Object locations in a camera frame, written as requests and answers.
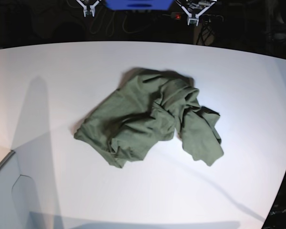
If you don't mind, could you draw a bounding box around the blue plastic box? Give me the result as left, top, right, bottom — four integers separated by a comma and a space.
105, 0, 173, 10

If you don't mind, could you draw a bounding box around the black power strip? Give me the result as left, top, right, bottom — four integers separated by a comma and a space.
162, 12, 224, 24

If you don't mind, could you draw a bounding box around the green t-shirt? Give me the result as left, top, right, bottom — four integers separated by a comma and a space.
74, 69, 224, 168

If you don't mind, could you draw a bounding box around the black cable bundle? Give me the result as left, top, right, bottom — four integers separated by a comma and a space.
196, 21, 216, 45

